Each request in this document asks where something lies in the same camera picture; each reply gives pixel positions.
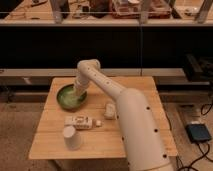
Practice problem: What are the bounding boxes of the pale yellow sponge block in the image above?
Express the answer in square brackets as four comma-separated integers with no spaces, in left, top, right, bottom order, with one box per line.
[104,103,116,120]

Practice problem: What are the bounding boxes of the green ceramic bowl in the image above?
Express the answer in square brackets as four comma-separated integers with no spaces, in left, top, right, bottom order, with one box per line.
[56,84,87,110]

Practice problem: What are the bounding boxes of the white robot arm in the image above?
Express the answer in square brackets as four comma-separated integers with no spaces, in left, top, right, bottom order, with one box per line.
[74,59,174,171]

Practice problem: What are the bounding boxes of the white carton with cap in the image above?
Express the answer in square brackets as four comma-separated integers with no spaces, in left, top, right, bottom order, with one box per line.
[64,116,102,130]

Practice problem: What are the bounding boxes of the wooden table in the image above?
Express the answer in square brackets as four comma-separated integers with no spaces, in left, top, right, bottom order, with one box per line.
[29,77,178,160]

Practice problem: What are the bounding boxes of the white paper cup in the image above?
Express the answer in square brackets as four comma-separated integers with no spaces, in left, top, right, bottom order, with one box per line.
[63,126,82,150]

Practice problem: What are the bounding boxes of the black foot pedal box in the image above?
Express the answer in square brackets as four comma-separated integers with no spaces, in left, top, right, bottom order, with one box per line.
[186,124,212,143]

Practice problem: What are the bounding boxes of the long workbench shelf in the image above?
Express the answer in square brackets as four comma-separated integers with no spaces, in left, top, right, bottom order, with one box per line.
[0,0,213,27]

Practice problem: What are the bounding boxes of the black floor cable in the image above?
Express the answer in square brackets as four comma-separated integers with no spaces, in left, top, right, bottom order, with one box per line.
[175,103,213,171]

